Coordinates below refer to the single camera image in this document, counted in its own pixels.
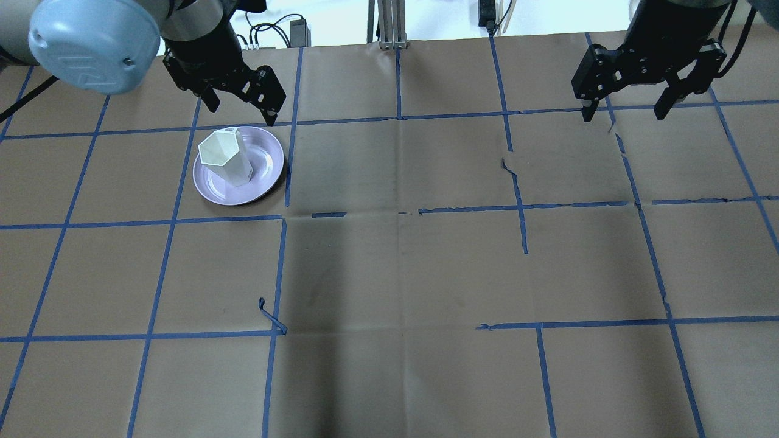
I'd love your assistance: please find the black power adapter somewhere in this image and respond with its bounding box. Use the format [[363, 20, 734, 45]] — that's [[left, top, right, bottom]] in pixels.
[[288, 18, 312, 48]]

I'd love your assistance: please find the brown paper table cover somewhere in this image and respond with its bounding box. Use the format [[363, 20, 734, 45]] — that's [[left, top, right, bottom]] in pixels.
[[2, 25, 778, 437]]

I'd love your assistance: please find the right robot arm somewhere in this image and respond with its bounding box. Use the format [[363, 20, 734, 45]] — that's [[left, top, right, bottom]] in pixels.
[[572, 1, 777, 122]]

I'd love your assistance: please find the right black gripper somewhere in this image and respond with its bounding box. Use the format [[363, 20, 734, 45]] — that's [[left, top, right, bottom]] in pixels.
[[572, 39, 727, 123]]

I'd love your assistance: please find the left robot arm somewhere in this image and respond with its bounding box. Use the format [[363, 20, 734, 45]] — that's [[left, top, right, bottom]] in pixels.
[[1, 1, 286, 125]]

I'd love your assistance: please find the lavender plate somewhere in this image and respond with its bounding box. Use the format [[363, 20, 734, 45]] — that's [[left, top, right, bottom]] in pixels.
[[192, 127, 285, 207]]

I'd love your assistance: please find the black cable bundle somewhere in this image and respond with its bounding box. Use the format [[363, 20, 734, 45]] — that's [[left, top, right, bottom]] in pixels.
[[240, 12, 293, 50]]

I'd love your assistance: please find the white faceted cup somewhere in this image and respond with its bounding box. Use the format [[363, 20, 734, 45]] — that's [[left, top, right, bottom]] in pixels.
[[198, 127, 253, 187]]

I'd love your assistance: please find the aluminium frame post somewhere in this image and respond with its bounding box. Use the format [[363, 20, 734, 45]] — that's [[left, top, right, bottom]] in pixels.
[[366, 0, 407, 50]]

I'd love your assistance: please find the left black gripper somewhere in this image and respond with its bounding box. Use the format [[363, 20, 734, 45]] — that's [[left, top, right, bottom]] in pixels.
[[163, 48, 287, 127]]

